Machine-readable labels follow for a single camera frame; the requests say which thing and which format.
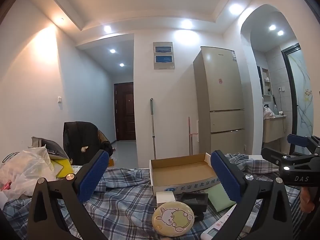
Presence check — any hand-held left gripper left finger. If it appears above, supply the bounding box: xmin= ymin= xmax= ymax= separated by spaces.
xmin=26 ymin=149 xmax=110 ymax=240

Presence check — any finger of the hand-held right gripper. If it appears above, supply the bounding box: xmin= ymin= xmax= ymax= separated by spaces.
xmin=261 ymin=147 xmax=304 ymax=170
xmin=287 ymin=134 xmax=320 ymax=155

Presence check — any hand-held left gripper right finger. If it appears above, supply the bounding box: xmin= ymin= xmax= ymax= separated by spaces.
xmin=210 ymin=150 xmax=293 ymax=240

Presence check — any black plastic tray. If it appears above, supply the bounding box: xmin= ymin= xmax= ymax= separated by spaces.
xmin=180 ymin=192 xmax=209 ymax=213

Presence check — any cardboard box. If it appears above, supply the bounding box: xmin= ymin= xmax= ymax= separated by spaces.
xmin=149 ymin=152 xmax=222 ymax=197

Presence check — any round yellow rabbit mirror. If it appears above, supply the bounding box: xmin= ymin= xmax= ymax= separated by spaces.
xmin=152 ymin=201 xmax=195 ymax=234

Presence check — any person's right hand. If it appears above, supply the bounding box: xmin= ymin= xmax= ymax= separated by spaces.
xmin=301 ymin=187 xmax=317 ymax=213

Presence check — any bathroom vanity cabinet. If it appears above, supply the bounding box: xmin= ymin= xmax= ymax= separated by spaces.
xmin=262 ymin=115 xmax=288 ymax=143

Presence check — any yellow box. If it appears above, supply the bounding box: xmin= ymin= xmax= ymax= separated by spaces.
xmin=51 ymin=158 xmax=72 ymax=179

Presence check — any brown garment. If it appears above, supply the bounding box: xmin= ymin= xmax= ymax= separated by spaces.
xmin=97 ymin=129 xmax=113 ymax=153

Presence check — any chair with black jacket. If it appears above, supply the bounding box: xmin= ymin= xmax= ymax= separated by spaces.
xmin=63 ymin=121 xmax=114 ymax=166

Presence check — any pile of pale cloth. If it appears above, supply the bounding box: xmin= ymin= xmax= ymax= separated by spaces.
xmin=263 ymin=104 xmax=276 ymax=119

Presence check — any blue plaid blanket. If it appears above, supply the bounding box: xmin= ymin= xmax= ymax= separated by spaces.
xmin=2 ymin=152 xmax=309 ymax=240

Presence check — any painted glass sliding door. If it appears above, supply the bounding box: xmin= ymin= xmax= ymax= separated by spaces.
xmin=281 ymin=43 xmax=316 ymax=156

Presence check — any red broom stick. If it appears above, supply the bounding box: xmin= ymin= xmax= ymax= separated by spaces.
xmin=187 ymin=116 xmax=199 ymax=156

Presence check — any white digital thermometer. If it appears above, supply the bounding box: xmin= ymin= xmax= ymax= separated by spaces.
xmin=200 ymin=204 xmax=253 ymax=240

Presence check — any white charger block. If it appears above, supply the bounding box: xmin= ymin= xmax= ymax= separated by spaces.
xmin=156 ymin=191 xmax=176 ymax=208

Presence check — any white plastic bag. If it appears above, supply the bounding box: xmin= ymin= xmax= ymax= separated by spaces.
xmin=0 ymin=147 xmax=56 ymax=202

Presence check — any dark wooden door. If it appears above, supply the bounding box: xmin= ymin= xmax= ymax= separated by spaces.
xmin=114 ymin=82 xmax=137 ymax=142

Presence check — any beige refrigerator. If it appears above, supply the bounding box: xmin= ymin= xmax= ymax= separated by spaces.
xmin=192 ymin=46 xmax=247 ymax=157

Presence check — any bathroom wall shelf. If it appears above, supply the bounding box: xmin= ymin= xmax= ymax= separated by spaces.
xmin=257 ymin=66 xmax=272 ymax=96

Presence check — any grey mop handle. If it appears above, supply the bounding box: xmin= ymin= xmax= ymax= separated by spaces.
xmin=150 ymin=98 xmax=157 ymax=160

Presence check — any wall electrical panel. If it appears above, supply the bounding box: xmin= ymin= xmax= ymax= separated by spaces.
xmin=153 ymin=41 xmax=176 ymax=70

